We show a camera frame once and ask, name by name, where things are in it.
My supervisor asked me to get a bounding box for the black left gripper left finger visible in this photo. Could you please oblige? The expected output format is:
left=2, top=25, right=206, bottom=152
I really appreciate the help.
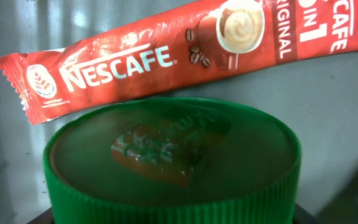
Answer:
left=27, top=208, right=55, bottom=224

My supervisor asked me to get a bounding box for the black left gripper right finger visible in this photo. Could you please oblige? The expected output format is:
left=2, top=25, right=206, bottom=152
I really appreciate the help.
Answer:
left=293, top=203, right=318, bottom=224

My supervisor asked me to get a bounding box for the green lid jar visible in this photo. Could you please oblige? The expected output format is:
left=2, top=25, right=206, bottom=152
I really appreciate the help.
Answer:
left=44, top=97, right=301, bottom=223

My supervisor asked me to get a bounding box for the red Nescafe coffee stick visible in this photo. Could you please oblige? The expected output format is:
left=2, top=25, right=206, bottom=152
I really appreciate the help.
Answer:
left=0, top=0, right=358, bottom=124

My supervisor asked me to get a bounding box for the grey plastic basket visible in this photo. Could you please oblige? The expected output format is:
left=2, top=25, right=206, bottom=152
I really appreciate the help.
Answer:
left=0, top=1, right=358, bottom=223

